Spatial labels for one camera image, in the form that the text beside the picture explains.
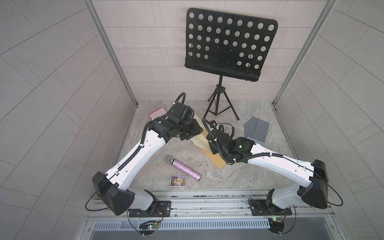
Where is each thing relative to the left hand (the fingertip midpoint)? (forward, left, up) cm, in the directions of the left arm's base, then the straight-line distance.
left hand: (204, 129), depth 71 cm
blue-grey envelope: (+7, -36, -24) cm, 44 cm away
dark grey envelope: (+18, -37, -25) cm, 48 cm away
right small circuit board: (-35, -35, -27) cm, 56 cm away
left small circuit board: (-36, +24, -24) cm, 49 cm away
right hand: (-1, -5, -8) cm, 9 cm away
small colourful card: (-16, +13, -25) cm, 32 cm away
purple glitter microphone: (-10, +10, -22) cm, 27 cm away
